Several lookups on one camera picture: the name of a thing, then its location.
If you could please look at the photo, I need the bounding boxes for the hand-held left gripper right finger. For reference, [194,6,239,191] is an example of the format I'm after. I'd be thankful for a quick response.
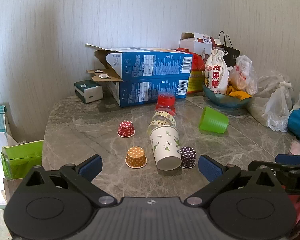
[182,154,283,207]

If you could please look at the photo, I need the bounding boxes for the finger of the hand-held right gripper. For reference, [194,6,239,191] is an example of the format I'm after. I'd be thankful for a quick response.
[248,160,300,194]
[275,154,300,166]

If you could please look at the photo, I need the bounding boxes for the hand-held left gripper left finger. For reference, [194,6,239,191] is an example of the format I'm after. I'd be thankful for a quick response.
[21,154,118,207]

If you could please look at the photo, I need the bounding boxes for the white leaf-print paper cup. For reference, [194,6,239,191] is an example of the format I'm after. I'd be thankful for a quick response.
[149,126,182,171]

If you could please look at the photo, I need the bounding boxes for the green plastic cup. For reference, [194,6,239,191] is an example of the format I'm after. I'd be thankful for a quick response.
[199,106,229,134]

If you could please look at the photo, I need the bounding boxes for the clear plastic cup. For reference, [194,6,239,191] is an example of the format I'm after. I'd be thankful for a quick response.
[147,108,178,140]

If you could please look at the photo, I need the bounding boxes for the red plastic cup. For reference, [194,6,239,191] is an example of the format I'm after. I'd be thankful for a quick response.
[155,92,176,114]

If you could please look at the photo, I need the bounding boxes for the purple polka-dot cupcake liner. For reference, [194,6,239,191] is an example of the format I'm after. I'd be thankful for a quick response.
[179,146,197,169]

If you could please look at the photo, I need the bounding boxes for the orange polka-dot cupcake liner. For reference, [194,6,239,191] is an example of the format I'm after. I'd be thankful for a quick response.
[125,146,148,169]

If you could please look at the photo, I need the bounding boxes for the red polka-dot cupcake liner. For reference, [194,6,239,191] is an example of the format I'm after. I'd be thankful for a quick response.
[117,120,136,138]

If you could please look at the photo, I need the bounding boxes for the clear knotted plastic bag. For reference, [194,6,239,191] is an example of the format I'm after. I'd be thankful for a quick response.
[247,71,294,132]

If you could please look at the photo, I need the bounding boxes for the green box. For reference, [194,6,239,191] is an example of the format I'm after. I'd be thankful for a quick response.
[1,140,44,179]

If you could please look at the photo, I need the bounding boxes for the blue glass bowl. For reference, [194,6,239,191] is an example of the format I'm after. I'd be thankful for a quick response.
[202,81,253,109]

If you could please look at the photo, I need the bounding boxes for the green white tissue pack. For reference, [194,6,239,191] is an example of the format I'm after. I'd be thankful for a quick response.
[74,80,104,104]

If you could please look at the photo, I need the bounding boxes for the orange snack packets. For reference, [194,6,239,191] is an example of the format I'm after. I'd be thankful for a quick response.
[226,84,252,99]

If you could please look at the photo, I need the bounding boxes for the yellow red flat box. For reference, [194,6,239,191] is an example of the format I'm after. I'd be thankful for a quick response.
[187,69,206,94]

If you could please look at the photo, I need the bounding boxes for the translucent snack plastic bag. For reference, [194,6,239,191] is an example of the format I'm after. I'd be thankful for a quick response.
[228,55,259,95]

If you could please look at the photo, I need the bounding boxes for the closed blue cardboard box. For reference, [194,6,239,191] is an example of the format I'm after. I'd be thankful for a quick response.
[104,77,190,108]

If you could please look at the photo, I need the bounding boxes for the red gift box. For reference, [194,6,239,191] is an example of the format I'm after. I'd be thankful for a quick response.
[176,47,207,71]

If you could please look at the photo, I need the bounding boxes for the black paper bag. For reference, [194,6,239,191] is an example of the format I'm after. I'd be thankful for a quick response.
[215,31,241,67]

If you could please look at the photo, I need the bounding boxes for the open blue cardboard box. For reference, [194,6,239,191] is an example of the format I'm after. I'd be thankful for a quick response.
[85,43,194,82]

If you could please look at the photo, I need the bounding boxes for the white red open carton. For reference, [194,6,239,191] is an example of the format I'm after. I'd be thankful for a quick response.
[179,32,222,57]

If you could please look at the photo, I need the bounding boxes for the white drawstring pouch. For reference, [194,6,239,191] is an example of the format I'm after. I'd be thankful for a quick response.
[205,49,228,95]

